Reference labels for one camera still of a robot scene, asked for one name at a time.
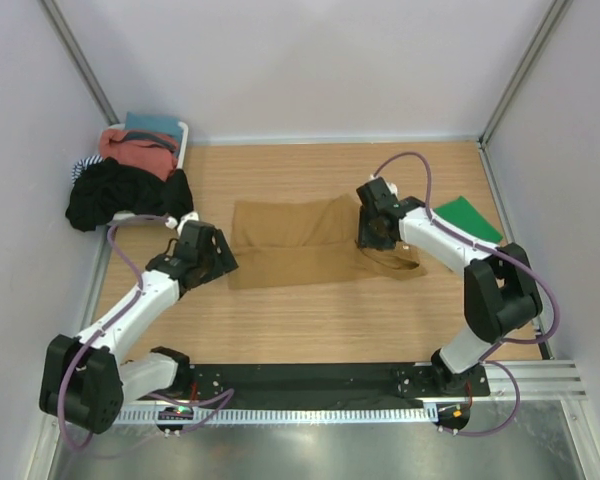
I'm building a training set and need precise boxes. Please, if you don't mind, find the tan tank top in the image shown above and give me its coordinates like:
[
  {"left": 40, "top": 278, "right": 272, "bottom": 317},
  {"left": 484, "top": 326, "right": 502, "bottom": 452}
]
[{"left": 228, "top": 194, "right": 426, "bottom": 290}]

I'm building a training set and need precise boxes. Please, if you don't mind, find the green tank top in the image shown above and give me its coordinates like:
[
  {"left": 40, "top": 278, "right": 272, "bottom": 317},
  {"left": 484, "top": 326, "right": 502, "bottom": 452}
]
[{"left": 433, "top": 196, "right": 503, "bottom": 244}]

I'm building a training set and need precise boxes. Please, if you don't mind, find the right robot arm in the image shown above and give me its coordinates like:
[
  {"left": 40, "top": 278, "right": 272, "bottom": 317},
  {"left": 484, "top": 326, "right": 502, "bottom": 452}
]
[{"left": 356, "top": 177, "right": 543, "bottom": 396}]

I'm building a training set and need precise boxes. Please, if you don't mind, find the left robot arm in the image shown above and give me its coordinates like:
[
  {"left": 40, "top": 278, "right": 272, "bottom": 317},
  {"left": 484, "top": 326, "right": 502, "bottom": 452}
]
[{"left": 39, "top": 220, "right": 238, "bottom": 434}]

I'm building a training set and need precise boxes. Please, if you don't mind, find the black tank top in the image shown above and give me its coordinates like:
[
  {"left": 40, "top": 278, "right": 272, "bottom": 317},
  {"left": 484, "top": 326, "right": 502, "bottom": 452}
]
[{"left": 161, "top": 169, "right": 194, "bottom": 219}]

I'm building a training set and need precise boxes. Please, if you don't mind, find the white laundry bin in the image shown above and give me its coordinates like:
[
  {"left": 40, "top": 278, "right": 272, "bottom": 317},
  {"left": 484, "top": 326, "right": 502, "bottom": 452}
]
[{"left": 104, "top": 119, "right": 190, "bottom": 228}]

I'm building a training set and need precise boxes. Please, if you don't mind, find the black garment over bin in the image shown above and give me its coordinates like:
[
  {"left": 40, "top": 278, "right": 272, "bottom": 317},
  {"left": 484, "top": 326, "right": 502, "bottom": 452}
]
[{"left": 65, "top": 158, "right": 166, "bottom": 232}]

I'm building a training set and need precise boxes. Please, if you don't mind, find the salmon pink garment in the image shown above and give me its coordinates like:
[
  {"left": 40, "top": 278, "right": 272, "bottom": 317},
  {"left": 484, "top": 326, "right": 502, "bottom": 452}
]
[{"left": 98, "top": 128, "right": 179, "bottom": 181}]

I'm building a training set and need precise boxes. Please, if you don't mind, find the teal folded garment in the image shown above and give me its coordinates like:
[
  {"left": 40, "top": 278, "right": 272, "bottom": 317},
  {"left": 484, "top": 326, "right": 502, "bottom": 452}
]
[{"left": 124, "top": 112, "right": 184, "bottom": 138}]

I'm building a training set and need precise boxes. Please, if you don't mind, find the striped garment in bin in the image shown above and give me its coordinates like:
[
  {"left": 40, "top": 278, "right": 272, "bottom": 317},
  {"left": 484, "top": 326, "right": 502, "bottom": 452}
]
[{"left": 71, "top": 154, "right": 104, "bottom": 184}]

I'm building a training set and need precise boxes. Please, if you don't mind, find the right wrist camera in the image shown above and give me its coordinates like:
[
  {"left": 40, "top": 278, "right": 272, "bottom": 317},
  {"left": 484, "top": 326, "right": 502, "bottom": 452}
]
[{"left": 369, "top": 175, "right": 398, "bottom": 196}]

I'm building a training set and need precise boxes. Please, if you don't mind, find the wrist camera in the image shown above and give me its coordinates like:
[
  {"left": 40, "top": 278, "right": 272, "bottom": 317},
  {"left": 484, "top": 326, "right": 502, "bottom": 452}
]
[
  {"left": 165, "top": 211, "right": 200, "bottom": 237},
  {"left": 369, "top": 175, "right": 398, "bottom": 196}
]

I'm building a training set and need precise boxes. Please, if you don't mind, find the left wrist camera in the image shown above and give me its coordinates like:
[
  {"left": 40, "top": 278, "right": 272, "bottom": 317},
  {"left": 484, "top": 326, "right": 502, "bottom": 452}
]
[{"left": 165, "top": 211, "right": 200, "bottom": 237}]

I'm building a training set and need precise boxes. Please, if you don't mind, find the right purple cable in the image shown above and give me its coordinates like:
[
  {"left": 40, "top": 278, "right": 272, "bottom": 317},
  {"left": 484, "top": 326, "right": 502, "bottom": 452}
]
[{"left": 369, "top": 152, "right": 562, "bottom": 436}]

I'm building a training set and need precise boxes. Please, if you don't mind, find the purple cable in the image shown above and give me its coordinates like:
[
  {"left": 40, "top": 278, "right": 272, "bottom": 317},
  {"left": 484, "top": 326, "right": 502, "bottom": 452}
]
[
  {"left": 369, "top": 152, "right": 562, "bottom": 436},
  {"left": 58, "top": 214, "right": 236, "bottom": 449}
]

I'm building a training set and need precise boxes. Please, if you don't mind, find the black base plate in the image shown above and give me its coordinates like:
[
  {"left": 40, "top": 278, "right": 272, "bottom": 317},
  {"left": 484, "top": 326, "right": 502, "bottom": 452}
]
[{"left": 161, "top": 362, "right": 490, "bottom": 429}]

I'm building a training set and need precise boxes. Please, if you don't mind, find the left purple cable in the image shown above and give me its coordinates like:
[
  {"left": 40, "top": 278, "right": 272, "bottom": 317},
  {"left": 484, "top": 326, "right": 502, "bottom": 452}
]
[{"left": 58, "top": 214, "right": 236, "bottom": 449}]

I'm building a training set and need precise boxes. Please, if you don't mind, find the slotted cable duct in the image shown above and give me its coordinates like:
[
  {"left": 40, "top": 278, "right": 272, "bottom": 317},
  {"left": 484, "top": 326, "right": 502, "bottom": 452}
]
[{"left": 114, "top": 404, "right": 438, "bottom": 426}]

